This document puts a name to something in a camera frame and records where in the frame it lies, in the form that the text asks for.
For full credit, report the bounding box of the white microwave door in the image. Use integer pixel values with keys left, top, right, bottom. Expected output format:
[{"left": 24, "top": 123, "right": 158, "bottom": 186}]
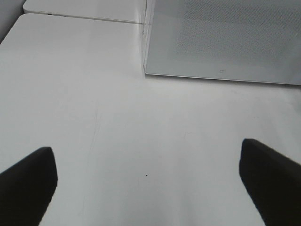
[{"left": 144, "top": 0, "right": 301, "bottom": 85}]

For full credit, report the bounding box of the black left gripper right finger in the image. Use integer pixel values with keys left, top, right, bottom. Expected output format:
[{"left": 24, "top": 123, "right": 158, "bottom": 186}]
[{"left": 239, "top": 138, "right": 301, "bottom": 226}]

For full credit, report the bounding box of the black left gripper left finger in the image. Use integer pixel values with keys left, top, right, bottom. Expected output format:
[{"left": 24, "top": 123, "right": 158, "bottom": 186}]
[{"left": 0, "top": 147, "right": 58, "bottom": 226}]

